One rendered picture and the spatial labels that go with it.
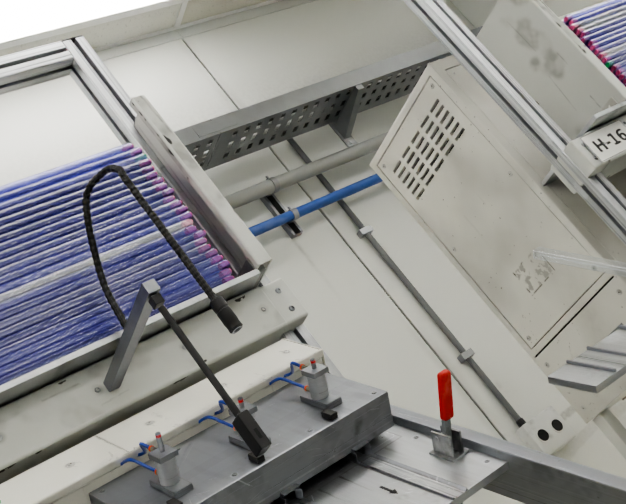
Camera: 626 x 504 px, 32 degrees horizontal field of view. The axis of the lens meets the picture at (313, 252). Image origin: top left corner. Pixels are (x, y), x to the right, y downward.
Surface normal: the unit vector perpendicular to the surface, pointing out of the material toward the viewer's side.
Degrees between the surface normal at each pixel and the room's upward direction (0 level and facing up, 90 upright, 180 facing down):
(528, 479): 90
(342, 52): 90
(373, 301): 90
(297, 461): 134
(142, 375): 90
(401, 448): 45
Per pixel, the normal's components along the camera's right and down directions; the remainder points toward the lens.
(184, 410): -0.19, -0.93
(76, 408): 0.33, -0.57
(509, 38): -0.74, 0.34
